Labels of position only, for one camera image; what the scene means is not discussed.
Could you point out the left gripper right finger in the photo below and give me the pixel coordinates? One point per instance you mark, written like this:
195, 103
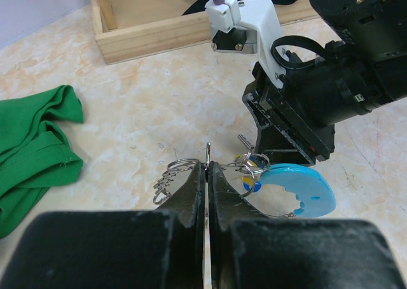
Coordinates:
251, 250

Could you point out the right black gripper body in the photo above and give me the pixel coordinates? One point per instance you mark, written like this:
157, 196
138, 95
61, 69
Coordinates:
321, 141

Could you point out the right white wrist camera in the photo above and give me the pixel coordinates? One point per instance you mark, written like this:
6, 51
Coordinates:
247, 27

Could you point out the green cloth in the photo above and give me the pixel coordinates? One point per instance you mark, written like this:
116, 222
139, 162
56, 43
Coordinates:
35, 153

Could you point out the yellow key tag with key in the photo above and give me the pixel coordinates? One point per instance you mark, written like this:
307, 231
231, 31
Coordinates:
261, 160

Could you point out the wooden clothes rack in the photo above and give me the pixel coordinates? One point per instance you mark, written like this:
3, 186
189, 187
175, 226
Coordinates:
131, 29

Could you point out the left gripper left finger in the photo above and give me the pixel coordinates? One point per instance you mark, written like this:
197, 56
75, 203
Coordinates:
160, 248

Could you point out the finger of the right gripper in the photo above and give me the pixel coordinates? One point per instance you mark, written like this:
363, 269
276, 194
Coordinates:
277, 139

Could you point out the blue key tag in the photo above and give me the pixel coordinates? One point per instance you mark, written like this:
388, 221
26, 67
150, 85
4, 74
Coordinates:
251, 145

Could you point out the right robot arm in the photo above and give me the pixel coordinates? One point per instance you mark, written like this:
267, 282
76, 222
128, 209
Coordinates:
363, 70

